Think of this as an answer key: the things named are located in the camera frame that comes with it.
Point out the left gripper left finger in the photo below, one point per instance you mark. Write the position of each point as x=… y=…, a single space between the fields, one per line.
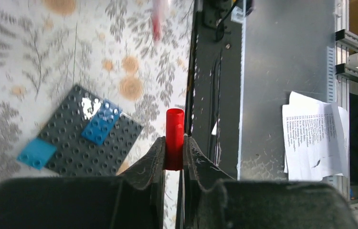
x=131 y=200

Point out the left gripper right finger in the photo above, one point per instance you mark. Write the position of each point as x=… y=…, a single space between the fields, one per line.
x=214 y=200

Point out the red marker cap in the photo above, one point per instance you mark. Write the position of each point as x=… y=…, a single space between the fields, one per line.
x=174 y=139

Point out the red whiteboard marker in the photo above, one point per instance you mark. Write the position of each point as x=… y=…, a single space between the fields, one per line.
x=160 y=9

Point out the dark grey lego baseplate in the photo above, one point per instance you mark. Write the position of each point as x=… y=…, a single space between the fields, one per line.
x=77 y=156

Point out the dark blue lego brick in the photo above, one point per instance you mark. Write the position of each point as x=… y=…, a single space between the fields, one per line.
x=102 y=116

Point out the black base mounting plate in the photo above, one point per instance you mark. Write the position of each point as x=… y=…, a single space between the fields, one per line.
x=214 y=83

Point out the light blue lego brick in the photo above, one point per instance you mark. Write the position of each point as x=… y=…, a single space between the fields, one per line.
x=37 y=153

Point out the white printed paper sheets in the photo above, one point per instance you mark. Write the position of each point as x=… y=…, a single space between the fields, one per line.
x=316 y=139

